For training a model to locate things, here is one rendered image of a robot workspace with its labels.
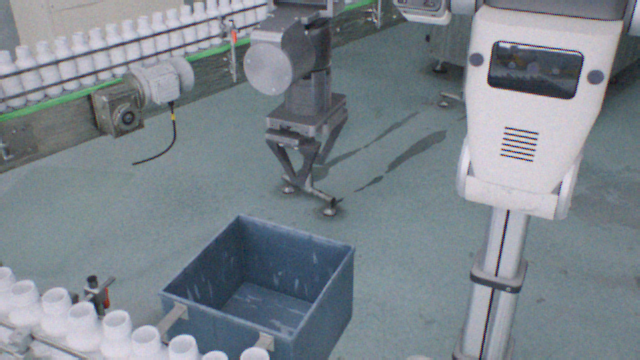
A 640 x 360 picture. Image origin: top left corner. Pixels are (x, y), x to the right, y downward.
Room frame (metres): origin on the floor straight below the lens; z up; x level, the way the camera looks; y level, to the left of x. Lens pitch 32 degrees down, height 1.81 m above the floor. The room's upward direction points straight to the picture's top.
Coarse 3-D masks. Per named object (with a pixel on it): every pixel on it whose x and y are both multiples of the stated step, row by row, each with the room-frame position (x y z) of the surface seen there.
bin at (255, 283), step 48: (240, 240) 1.22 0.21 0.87; (288, 240) 1.17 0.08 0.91; (336, 240) 1.12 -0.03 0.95; (192, 288) 1.04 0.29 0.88; (240, 288) 1.20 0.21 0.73; (288, 288) 1.17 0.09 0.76; (336, 288) 1.01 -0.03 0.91; (192, 336) 0.92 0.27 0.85; (240, 336) 0.87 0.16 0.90; (288, 336) 0.83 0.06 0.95; (336, 336) 1.01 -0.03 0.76
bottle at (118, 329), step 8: (112, 312) 0.67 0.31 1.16; (120, 312) 0.67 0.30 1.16; (104, 320) 0.65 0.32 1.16; (112, 320) 0.67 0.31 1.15; (120, 320) 0.67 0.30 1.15; (128, 320) 0.66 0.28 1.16; (104, 328) 0.65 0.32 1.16; (112, 328) 0.64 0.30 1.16; (120, 328) 0.64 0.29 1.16; (128, 328) 0.65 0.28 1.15; (104, 336) 0.66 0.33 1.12; (112, 336) 0.64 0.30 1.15; (120, 336) 0.64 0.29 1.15; (128, 336) 0.65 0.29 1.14; (104, 344) 0.64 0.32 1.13; (112, 344) 0.64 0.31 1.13; (120, 344) 0.64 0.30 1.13; (128, 344) 0.64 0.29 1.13; (104, 352) 0.63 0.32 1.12; (112, 352) 0.63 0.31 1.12; (120, 352) 0.63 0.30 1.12; (128, 352) 0.63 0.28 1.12
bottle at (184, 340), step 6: (180, 336) 0.62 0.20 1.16; (186, 336) 0.62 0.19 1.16; (174, 342) 0.62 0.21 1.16; (180, 342) 0.62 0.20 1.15; (186, 342) 0.62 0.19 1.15; (192, 342) 0.62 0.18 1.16; (174, 348) 0.61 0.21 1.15; (180, 348) 0.62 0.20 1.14; (186, 348) 0.62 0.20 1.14; (192, 348) 0.60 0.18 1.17; (174, 354) 0.59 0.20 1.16; (180, 354) 0.59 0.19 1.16; (186, 354) 0.59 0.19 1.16; (192, 354) 0.60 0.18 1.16; (198, 354) 0.62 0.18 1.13
